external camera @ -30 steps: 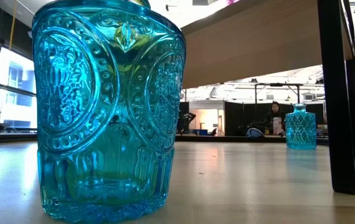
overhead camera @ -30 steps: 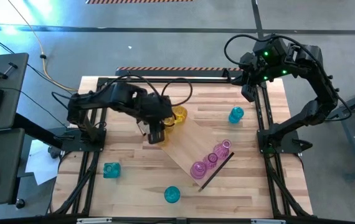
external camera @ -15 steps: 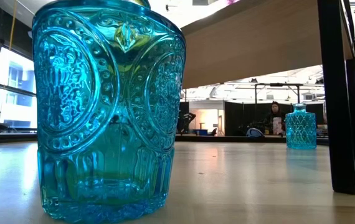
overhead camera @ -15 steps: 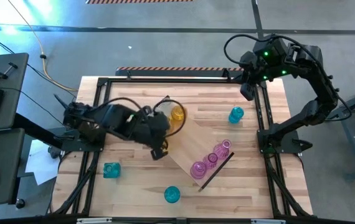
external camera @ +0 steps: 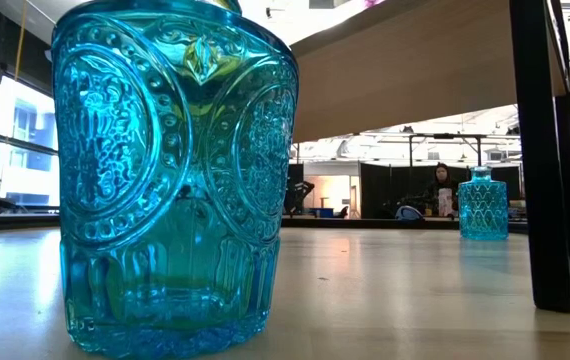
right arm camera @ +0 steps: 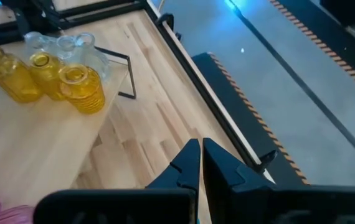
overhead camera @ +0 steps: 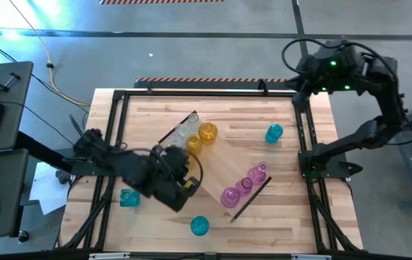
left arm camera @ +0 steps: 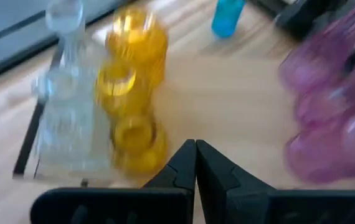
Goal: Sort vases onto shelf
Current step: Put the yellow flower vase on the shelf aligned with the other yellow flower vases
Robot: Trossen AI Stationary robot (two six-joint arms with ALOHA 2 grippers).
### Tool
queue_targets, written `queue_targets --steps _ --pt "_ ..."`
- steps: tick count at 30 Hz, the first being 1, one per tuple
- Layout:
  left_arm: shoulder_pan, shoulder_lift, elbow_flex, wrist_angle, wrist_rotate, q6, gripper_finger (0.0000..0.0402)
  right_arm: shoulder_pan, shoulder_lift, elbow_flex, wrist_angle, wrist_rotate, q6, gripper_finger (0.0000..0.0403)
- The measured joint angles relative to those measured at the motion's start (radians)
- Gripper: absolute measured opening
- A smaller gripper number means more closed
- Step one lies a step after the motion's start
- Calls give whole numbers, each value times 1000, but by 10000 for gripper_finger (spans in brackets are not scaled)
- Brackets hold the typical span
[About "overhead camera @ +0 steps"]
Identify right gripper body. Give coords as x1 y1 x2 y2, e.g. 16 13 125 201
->
285 53 328 113

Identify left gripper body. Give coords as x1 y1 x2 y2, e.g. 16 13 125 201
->
150 144 203 213

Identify yellow ribbed glass vase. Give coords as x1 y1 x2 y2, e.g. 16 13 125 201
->
186 134 203 155

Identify clear glass jars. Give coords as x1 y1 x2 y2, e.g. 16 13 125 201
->
175 123 192 140
186 112 202 133

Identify teal square glass vase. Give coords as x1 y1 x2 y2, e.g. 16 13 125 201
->
119 188 141 208

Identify yellow dimpled glass vase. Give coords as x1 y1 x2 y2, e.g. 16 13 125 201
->
198 121 218 145

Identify teal embossed round glass vase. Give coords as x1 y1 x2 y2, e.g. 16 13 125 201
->
190 215 210 237

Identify teal diamond-pattern glass vase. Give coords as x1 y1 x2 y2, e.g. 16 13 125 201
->
265 123 285 144

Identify wide pink glass vase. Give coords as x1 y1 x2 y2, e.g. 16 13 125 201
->
220 186 241 209

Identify small pink glass vase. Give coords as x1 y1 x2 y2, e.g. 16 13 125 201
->
235 176 254 197

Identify slim pink twisted glass vase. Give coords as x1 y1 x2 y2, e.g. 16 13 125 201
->
246 161 269 186

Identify wooden shelf with black legs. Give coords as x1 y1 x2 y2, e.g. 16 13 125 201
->
158 110 272 223

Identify black hazard-striped floor mat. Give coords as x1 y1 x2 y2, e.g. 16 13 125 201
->
133 77 291 91

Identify grey caster wheel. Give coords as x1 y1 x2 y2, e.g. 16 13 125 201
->
56 169 72 185

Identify white paper sheet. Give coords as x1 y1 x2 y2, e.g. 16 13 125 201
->
28 161 70 217

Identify dark grey desk with mouse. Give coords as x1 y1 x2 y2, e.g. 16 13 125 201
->
0 148 30 241

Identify grey desk with keyboard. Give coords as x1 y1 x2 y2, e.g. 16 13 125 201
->
0 61 34 155

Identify black aluminium table frame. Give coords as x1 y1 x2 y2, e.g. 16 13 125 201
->
56 89 364 254

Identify yellow floor cable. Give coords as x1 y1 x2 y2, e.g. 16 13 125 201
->
8 0 92 108

